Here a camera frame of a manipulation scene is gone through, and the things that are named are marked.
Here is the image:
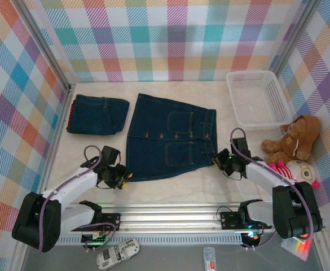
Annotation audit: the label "denim skirt with pockets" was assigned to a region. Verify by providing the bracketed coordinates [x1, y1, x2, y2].
[125, 93, 218, 181]

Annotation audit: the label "dark denim shorts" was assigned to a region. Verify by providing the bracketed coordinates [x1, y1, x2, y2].
[67, 94, 131, 136]

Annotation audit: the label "red white-dotted skirt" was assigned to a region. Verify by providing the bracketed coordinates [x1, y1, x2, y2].
[65, 103, 77, 133]

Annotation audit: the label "small black electronics module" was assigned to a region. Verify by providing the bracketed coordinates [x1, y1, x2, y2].
[241, 231, 263, 250]
[81, 233, 109, 247]

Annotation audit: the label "white plastic basket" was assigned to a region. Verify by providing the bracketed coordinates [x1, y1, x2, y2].
[226, 70, 293, 131]

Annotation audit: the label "crumpled printed pouch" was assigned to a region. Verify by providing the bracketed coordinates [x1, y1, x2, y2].
[96, 238, 141, 271]

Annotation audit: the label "pink striped owl plush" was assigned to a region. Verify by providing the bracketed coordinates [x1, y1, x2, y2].
[267, 159, 322, 189]

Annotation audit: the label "brown teddy bear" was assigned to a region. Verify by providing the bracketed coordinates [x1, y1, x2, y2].
[260, 114, 323, 161]

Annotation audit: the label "small white red-label box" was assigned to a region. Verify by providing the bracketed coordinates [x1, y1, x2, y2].
[203, 247, 218, 271]

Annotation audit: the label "coloured marker pack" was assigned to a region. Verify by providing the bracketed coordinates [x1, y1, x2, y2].
[280, 235, 314, 260]

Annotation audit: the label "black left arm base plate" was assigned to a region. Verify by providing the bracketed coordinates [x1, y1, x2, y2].
[91, 213, 122, 233]

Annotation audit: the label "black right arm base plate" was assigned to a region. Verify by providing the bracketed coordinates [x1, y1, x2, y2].
[219, 211, 272, 230]

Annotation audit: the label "aluminium rail frame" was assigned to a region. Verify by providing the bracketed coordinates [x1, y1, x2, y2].
[14, 202, 325, 235]

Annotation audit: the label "aluminium side rail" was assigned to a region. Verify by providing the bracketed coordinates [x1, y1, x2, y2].
[32, 84, 76, 212]

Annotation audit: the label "slotted grey cable duct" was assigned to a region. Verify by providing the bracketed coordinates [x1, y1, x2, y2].
[29, 236, 243, 246]

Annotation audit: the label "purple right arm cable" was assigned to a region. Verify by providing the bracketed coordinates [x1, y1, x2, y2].
[230, 127, 315, 252]

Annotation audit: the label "aluminium corner post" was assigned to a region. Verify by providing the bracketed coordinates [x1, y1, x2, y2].
[269, 0, 325, 77]
[11, 0, 76, 95]

